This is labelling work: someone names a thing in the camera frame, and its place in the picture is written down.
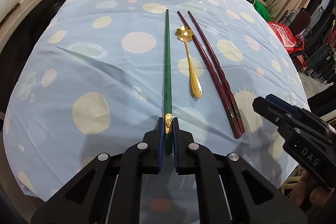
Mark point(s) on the hanging dark clothes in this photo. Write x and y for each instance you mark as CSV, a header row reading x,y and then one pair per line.
x,y
321,37

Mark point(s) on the green chopstick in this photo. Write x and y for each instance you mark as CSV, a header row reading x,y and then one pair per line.
x,y
168,69

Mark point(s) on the green plastic bag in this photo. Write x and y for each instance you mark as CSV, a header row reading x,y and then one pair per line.
x,y
262,10

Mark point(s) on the dark metal chair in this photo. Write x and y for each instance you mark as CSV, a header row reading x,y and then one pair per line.
x,y
299,22

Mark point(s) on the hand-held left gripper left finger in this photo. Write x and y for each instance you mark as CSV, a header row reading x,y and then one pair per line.
x,y
160,145

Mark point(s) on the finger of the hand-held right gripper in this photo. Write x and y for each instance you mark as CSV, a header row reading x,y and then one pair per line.
x,y
270,108
282,102

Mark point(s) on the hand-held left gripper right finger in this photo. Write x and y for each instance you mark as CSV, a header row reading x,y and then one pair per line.
x,y
176,145

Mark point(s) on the gold flower spoon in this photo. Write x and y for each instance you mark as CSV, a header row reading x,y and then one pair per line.
x,y
195,85

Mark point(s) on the red plastic bag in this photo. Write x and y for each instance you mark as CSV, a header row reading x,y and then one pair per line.
x,y
284,37

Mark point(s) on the person's right hand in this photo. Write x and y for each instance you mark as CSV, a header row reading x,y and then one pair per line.
x,y
320,196

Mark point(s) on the maroon chopstick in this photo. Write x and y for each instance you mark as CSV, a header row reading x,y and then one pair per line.
x,y
210,66
218,64

